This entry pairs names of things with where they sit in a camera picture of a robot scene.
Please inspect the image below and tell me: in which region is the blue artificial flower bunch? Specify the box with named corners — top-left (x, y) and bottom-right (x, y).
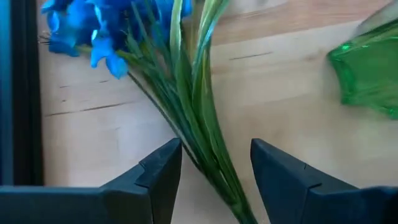
top-left (39, 0), bottom-right (259, 224)

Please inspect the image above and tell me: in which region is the green glass vase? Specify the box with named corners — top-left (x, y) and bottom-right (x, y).
top-left (326, 1), bottom-right (398, 121)

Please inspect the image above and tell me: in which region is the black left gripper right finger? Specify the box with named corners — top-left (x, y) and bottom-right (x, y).
top-left (250, 138), bottom-right (398, 224)

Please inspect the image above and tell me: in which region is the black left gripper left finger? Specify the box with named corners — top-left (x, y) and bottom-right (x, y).
top-left (0, 138), bottom-right (183, 224)

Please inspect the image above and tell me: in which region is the black metal table frame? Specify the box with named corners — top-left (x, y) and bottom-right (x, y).
top-left (10, 0), bottom-right (45, 187)

